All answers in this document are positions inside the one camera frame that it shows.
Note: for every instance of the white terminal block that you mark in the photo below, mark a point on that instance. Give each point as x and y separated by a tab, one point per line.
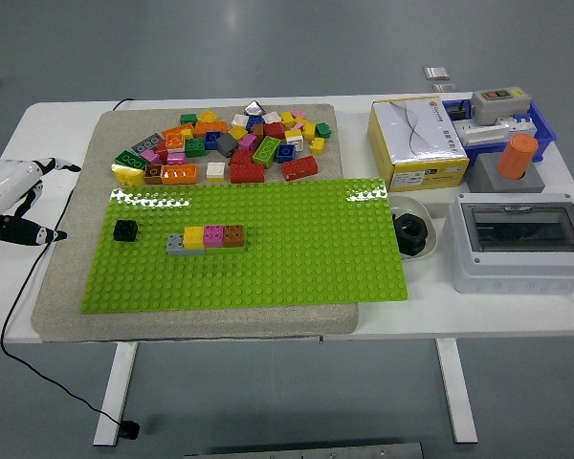
483	134

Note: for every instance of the grey switch box red button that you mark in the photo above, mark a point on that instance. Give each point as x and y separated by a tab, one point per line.
500	105

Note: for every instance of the dark green long brick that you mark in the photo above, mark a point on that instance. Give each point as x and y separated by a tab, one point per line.
131	160

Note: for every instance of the large shiny yellow brick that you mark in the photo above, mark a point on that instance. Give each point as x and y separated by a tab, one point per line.
126	175

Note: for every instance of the blue square building brick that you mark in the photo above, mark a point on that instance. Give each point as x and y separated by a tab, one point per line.
285	153

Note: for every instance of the small yellow brick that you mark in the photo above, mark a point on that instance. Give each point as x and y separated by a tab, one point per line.
187	134

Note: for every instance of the orange long building brick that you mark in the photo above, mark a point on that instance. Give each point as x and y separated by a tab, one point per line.
210	128
179	174

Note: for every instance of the yellow square building brick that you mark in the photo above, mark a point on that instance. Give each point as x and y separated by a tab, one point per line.
193	236

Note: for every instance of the lime green studded baseplate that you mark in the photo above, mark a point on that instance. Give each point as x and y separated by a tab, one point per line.
292	268

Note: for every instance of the white bowl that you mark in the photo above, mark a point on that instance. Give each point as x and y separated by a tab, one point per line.
409	205

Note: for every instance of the black adapter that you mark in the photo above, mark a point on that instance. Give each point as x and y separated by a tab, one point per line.
459	111

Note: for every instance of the black square building brick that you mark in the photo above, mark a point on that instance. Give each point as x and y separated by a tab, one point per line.
125	230

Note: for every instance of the large black nut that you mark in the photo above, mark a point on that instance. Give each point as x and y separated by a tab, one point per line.
411	234

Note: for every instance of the blue plastic bin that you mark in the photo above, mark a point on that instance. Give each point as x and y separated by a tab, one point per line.
545	129

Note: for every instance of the brown square building brick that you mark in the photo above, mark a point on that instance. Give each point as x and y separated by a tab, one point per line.
234	235

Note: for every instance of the yellow and white cardboard box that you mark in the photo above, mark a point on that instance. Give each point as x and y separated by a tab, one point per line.
411	138

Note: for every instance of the small brown brick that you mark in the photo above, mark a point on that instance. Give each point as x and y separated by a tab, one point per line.
258	131

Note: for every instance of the dark grey building brick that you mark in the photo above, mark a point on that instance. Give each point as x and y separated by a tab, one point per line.
227	145

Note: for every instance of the white table leg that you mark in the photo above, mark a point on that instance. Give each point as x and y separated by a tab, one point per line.
117	392
456	392

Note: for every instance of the orange cylinder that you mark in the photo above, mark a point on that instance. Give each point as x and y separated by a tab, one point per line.
516	155

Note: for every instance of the pink square building brick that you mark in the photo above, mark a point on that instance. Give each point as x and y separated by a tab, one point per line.
214	235

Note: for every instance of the grey electrical enclosure box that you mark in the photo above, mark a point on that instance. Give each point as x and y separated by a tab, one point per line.
507	268

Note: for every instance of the grey square block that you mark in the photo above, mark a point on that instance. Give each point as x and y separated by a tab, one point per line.
483	174

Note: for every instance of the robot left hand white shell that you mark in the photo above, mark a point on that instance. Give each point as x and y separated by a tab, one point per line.
5	184

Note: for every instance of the lime green long brick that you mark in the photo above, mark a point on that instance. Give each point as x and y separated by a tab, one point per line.
267	151

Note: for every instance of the shiny silver sloped brick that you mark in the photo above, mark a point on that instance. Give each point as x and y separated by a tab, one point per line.
253	109

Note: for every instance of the grey-brown table mat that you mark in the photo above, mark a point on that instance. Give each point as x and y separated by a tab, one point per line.
196	327

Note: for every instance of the grey flat long brick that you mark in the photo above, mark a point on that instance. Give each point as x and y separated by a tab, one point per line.
147	142

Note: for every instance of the green square building brick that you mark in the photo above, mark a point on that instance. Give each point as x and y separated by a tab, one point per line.
195	147

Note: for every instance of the red long building brick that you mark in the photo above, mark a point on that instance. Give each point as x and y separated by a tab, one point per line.
299	168
246	174

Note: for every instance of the white square building brick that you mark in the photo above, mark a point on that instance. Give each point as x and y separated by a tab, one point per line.
215	170

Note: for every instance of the light grey long brick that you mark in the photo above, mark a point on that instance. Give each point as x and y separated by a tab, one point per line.
174	245

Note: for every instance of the orange square brick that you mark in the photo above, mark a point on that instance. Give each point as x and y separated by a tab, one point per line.
174	142

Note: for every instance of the silver floor plate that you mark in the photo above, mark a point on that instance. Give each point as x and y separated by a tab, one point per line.
436	72

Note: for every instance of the small pink brick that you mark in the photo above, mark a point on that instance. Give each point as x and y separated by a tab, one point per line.
297	126

